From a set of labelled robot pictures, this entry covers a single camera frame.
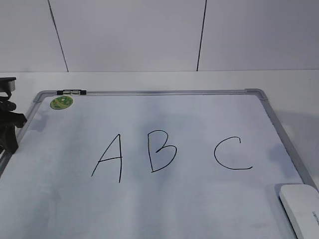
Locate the white board eraser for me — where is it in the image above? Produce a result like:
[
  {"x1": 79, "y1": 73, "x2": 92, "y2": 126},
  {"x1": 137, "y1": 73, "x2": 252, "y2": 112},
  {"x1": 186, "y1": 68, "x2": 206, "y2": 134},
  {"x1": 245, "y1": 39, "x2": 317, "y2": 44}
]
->
[{"x1": 279, "y1": 184, "x2": 319, "y2": 239}]

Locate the round green magnet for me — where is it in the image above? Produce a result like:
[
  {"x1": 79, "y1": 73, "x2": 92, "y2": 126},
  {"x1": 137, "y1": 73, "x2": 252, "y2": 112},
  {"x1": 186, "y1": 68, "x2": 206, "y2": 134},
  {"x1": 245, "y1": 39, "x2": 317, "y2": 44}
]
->
[{"x1": 50, "y1": 96, "x2": 73, "y2": 110}]

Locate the white board with grey frame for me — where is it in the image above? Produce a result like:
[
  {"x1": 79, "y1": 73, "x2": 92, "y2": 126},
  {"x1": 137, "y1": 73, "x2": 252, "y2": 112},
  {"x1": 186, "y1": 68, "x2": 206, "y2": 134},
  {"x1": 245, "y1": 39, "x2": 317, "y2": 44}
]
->
[{"x1": 0, "y1": 89, "x2": 318, "y2": 239}]

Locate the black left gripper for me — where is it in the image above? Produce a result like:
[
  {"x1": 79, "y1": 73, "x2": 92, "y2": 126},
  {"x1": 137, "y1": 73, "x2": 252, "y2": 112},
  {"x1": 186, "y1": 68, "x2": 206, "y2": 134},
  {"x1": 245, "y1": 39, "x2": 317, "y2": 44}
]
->
[{"x1": 0, "y1": 96, "x2": 27, "y2": 154}]

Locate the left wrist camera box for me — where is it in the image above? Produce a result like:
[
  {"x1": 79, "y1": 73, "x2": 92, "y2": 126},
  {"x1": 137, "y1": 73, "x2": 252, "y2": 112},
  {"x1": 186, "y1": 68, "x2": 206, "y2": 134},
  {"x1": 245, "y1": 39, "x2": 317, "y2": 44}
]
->
[{"x1": 0, "y1": 77, "x2": 16, "y2": 93}]

